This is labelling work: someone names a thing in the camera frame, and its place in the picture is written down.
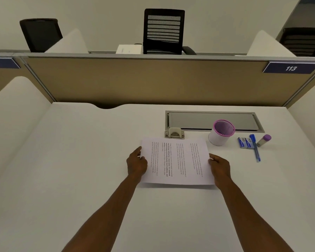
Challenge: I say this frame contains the person's left hand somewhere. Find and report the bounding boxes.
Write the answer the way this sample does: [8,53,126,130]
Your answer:
[126,146,148,177]

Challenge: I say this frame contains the person's right hand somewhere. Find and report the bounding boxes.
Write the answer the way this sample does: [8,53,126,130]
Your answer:
[208,153,231,187]

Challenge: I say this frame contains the blue pen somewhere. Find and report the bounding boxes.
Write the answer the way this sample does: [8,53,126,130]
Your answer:
[249,134,261,162]

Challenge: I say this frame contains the printed white paper sheets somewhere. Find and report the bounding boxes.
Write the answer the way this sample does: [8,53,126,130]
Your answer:
[139,136,216,186]

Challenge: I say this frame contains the beige hole punch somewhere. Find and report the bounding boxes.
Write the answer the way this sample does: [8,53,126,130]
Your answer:
[164,126,186,139]

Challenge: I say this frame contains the purple capped glue stick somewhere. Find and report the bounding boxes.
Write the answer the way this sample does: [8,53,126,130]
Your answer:
[256,134,272,148]

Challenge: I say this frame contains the person's right forearm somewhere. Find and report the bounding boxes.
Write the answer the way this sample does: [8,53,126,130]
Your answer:
[216,178,294,252]

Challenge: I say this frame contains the person's left forearm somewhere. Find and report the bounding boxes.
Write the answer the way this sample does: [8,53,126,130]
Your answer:
[62,173,144,252]

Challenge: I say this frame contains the white desk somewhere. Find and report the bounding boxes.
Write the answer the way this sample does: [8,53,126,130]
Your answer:
[0,102,315,252]

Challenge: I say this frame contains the white cup with purple rim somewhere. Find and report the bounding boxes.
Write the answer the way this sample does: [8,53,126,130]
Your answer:
[208,119,236,147]

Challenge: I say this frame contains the wide beige partition panel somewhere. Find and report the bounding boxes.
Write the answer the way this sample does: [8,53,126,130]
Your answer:
[20,52,315,108]

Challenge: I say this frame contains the black striped mesh office chair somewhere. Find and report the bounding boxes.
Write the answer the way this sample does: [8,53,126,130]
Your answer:
[142,8,197,55]

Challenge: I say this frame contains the grey desk cable tray lid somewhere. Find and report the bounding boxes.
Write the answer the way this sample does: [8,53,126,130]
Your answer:
[165,110,265,133]

